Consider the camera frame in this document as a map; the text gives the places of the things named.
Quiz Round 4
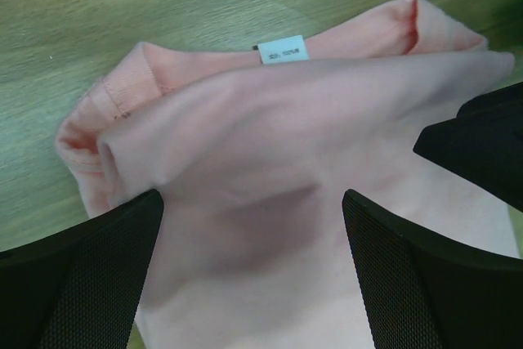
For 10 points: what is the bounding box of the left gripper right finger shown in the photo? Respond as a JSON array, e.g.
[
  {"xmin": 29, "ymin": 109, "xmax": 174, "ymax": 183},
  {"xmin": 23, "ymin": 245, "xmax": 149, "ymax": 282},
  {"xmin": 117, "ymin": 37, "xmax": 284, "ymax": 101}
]
[{"xmin": 342, "ymin": 190, "xmax": 522, "ymax": 349}]

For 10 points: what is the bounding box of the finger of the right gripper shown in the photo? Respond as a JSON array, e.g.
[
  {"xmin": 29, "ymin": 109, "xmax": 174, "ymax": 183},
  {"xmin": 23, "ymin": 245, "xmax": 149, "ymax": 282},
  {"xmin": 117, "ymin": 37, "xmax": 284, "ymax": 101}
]
[{"xmin": 413, "ymin": 83, "xmax": 522, "ymax": 211}]

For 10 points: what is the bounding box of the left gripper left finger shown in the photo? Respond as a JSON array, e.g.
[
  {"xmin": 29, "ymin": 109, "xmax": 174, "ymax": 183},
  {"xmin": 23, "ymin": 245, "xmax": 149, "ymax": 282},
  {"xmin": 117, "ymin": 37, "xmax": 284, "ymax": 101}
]
[{"xmin": 1, "ymin": 190, "xmax": 164, "ymax": 349}]

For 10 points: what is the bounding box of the pink polo shirt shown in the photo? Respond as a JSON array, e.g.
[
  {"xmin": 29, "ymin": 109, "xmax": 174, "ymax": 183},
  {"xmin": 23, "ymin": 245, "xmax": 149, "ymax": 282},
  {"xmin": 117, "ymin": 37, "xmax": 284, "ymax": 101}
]
[{"xmin": 56, "ymin": 0, "xmax": 518, "ymax": 348}]

